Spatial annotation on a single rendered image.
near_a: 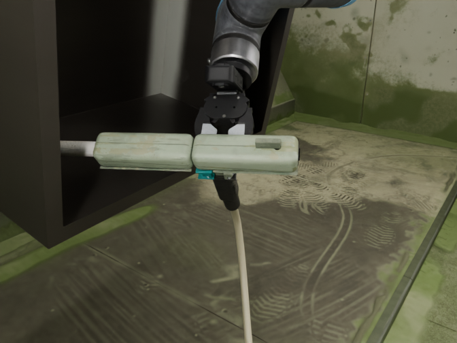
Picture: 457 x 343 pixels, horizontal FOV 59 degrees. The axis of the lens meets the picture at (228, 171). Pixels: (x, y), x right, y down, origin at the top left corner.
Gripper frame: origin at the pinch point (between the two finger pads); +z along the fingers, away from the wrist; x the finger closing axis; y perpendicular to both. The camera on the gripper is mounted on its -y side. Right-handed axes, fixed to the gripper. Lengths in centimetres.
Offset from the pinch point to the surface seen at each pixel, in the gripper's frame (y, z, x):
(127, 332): 45, 22, 26
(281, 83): 160, -144, -2
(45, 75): -23.1, 0.9, 15.7
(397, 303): 60, 8, -40
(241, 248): 28.7, 4.6, -1.0
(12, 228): 61, -6, 78
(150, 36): 19, -46, 26
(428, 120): 146, -108, -85
